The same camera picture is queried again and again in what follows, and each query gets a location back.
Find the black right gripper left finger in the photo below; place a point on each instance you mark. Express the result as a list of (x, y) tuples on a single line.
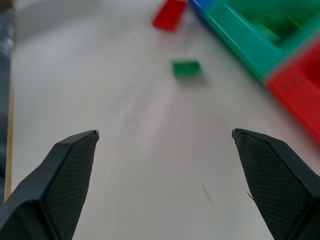
[(52, 190)]

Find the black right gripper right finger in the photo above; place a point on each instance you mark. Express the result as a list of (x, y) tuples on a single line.
[(272, 185)]

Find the red plastic bin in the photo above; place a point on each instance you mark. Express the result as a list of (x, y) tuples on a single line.
[(298, 85)]

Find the green block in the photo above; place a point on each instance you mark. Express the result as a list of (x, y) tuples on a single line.
[(186, 68)]

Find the green plastic bin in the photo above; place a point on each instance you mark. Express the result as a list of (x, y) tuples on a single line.
[(260, 35)]

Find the blue plastic bin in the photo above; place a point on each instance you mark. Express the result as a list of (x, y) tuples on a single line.
[(197, 6)]

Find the red block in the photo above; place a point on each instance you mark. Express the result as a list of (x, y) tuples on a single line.
[(168, 15)]

